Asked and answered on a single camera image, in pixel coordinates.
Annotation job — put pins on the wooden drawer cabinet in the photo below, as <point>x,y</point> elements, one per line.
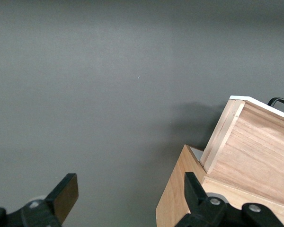
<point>172,194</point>

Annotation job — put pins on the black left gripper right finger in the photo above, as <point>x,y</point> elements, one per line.
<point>196,196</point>

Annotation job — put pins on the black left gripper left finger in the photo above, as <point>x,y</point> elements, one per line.
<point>64,196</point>

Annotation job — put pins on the white-front wooden drawer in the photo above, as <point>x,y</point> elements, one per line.
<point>255,153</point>

